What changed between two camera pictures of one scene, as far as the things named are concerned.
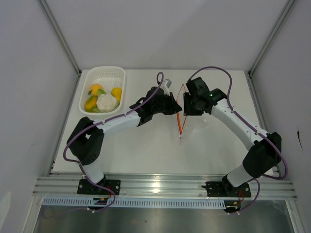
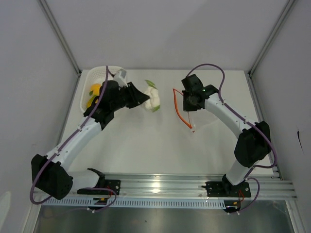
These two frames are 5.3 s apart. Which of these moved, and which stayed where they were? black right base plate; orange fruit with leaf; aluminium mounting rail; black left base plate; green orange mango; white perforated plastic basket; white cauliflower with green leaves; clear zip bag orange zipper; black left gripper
Moved: black left gripper; white cauliflower with green leaves; clear zip bag orange zipper
Stayed: black right base plate; orange fruit with leaf; aluminium mounting rail; white perforated plastic basket; green orange mango; black left base plate
